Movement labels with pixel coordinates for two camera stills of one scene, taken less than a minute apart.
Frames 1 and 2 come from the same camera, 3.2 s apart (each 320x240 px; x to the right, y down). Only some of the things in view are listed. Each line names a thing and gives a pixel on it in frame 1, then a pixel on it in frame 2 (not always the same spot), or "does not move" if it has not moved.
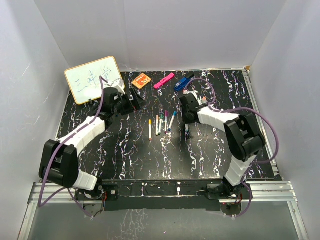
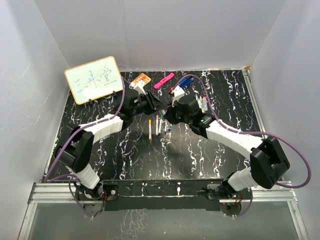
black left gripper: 138,103 -> 154,105
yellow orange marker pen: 150,130 does not move
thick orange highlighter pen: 204,100 does not move
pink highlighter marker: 171,75 does not move
